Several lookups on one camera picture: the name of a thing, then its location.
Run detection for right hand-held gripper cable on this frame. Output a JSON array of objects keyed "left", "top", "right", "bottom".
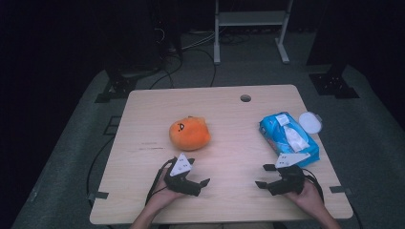
[{"left": 301, "top": 168, "right": 326, "bottom": 203}]

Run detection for black floor cable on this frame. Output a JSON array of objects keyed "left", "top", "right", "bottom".
[
  {"left": 148, "top": 52, "right": 184, "bottom": 91},
  {"left": 190, "top": 47, "right": 218, "bottom": 88},
  {"left": 85, "top": 135, "right": 116, "bottom": 204}
]

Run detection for white floor cables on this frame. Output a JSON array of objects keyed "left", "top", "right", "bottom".
[{"left": 181, "top": 30, "right": 218, "bottom": 52}]

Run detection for person's right hand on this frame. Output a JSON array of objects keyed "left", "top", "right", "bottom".
[{"left": 284, "top": 179, "right": 325, "bottom": 218}]

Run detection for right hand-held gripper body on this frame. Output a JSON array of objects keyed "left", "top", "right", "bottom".
[{"left": 266, "top": 152, "right": 311, "bottom": 197}]

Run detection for white wet wipe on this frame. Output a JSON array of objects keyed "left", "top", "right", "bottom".
[{"left": 282, "top": 124, "right": 310, "bottom": 154}]

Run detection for white round plastic lid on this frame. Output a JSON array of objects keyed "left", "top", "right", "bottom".
[{"left": 298, "top": 111, "right": 324, "bottom": 135}]

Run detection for blue wet wipes pack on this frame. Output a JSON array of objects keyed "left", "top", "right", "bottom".
[{"left": 258, "top": 111, "right": 321, "bottom": 169}]

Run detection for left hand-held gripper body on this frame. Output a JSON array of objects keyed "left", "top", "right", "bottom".
[{"left": 163, "top": 153, "right": 203, "bottom": 197}]

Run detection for white metal stand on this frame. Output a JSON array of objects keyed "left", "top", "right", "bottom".
[{"left": 213, "top": 0, "right": 294, "bottom": 66}]

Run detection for person's left hand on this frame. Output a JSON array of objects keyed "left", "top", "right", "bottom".
[{"left": 147, "top": 167, "right": 189, "bottom": 210}]

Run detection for orange plush toy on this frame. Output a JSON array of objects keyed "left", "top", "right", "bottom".
[{"left": 168, "top": 115, "right": 212, "bottom": 152}]

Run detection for black stand base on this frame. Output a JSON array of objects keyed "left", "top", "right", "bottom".
[
  {"left": 95, "top": 68, "right": 141, "bottom": 104},
  {"left": 307, "top": 61, "right": 361, "bottom": 100}
]

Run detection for grey tape strip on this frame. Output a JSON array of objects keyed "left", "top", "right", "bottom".
[
  {"left": 87, "top": 190, "right": 110, "bottom": 201},
  {"left": 329, "top": 185, "right": 353, "bottom": 196}
]

